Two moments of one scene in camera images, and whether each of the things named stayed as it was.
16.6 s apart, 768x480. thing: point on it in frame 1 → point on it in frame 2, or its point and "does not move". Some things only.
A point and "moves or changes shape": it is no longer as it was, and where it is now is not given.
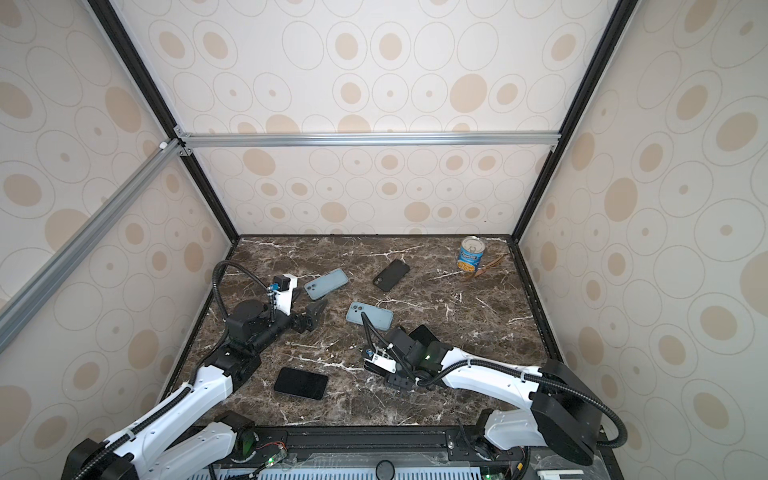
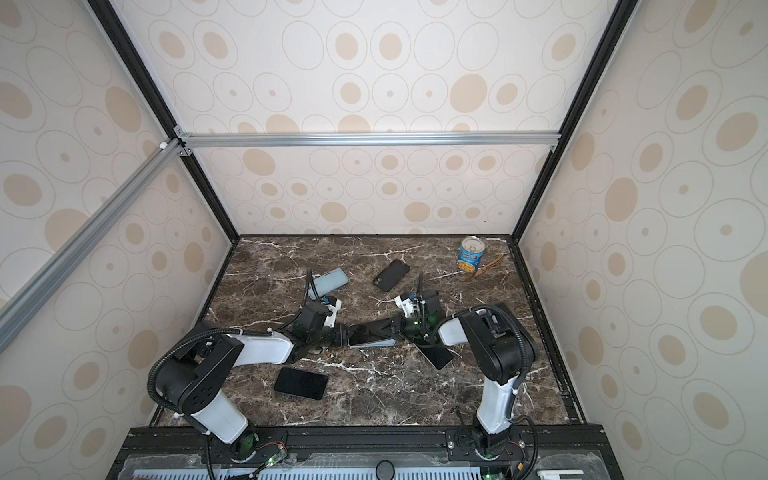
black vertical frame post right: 570,132 does not move
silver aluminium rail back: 188,140 does not move
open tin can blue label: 470,254 does not move
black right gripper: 396,383 → 402,325
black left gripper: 301,326 → 338,334
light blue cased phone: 378,317 → 383,343
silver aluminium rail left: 30,294 does not move
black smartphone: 300,383 does not move
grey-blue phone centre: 325,283 does not move
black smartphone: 424,335 moves or changes shape
